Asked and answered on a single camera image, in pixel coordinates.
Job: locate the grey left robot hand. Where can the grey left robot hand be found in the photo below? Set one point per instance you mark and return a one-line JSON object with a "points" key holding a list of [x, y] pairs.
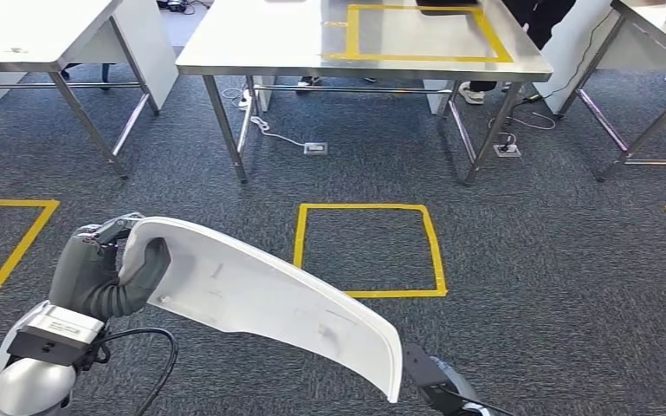
{"points": [[80, 275]]}

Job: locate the white plastic car part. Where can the white plastic car part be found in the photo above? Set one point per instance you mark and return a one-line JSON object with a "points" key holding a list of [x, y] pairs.
{"points": [[263, 298]]}

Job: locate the stainless steel workbench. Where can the stainless steel workbench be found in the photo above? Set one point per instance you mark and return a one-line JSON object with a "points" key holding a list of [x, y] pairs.
{"points": [[263, 40]]}

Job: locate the yellow floor tape square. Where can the yellow floor tape square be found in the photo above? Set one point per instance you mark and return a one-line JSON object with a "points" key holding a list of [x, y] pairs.
{"points": [[367, 293], [23, 241]]}

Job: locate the stainless steel table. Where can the stainless steel table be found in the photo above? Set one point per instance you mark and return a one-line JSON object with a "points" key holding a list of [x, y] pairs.
{"points": [[654, 23], [23, 34]]}

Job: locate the grey floor socket box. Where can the grey floor socket box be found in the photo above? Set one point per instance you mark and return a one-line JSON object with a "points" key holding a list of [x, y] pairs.
{"points": [[315, 148], [506, 151]]}

